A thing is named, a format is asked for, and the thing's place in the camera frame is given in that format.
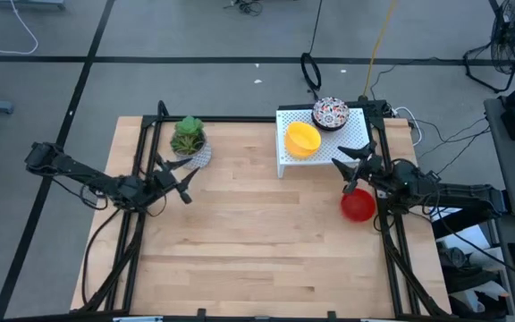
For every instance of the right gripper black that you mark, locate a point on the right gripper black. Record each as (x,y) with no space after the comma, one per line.
(391,183)

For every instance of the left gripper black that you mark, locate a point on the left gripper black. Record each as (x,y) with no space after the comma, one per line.
(137,190)

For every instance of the red plastic mini bowl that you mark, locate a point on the red plastic mini bowl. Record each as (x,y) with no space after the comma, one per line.
(358,205)

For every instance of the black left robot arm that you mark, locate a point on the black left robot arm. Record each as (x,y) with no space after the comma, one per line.
(83,172)

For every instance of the white perforated metal shelf rack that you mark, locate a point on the white perforated metal shelf rack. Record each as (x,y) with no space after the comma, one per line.
(351,134)

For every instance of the green succulent in white pot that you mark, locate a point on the green succulent in white pot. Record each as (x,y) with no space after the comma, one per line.
(189,134)

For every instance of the black diagonal desk beam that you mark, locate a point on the black diagonal desk beam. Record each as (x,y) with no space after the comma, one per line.
(458,222)

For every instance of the white paper sheets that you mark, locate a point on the white paper sheets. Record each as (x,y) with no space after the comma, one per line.
(472,237)

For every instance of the black floor fan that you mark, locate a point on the black floor fan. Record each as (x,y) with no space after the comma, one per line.
(514,36)

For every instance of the grey furniture base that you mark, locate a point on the grey furniture base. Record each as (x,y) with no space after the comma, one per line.
(25,3)

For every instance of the black aluminium table frame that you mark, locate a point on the black aluminium table frame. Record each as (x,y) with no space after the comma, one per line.
(239,119)

